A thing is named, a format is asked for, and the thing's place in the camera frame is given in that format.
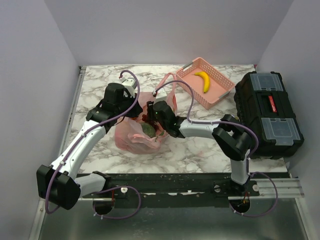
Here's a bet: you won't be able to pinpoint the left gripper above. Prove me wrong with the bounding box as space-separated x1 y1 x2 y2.
116 92 144 119

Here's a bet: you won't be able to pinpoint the dark red fake grapes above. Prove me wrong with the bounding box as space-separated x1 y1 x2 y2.
142 114 159 131

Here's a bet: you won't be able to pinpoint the green fake melon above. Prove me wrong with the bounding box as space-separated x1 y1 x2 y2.
140 122 156 138

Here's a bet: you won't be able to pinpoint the pink plastic bag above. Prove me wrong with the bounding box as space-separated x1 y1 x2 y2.
114 72 179 155

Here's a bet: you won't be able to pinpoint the yellow fake banana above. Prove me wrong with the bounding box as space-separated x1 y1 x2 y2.
192 71 211 94

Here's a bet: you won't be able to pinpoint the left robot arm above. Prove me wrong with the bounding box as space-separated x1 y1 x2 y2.
36 78 142 214

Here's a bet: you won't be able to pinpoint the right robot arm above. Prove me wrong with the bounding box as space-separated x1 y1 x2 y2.
147 100 259 196

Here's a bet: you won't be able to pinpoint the pink perforated plastic basket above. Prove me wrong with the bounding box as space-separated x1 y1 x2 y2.
176 57 235 110

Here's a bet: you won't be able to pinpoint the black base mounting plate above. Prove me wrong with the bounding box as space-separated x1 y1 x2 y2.
82 173 259 208

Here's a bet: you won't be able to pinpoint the black plastic toolbox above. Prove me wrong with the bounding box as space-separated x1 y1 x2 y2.
234 71 304 159

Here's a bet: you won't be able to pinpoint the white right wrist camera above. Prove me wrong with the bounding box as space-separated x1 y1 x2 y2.
152 89 167 104

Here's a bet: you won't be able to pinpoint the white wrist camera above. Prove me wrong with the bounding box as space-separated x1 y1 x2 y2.
152 89 167 104
120 77 137 95

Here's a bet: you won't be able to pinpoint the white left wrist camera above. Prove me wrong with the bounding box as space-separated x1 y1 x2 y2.
120 77 137 95

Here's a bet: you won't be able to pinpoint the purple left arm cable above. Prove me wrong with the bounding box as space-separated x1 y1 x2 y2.
44 70 142 220

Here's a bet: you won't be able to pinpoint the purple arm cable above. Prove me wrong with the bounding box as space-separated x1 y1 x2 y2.
44 70 142 220
154 80 279 218

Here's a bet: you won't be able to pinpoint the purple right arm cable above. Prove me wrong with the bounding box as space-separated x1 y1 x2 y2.
154 80 279 218

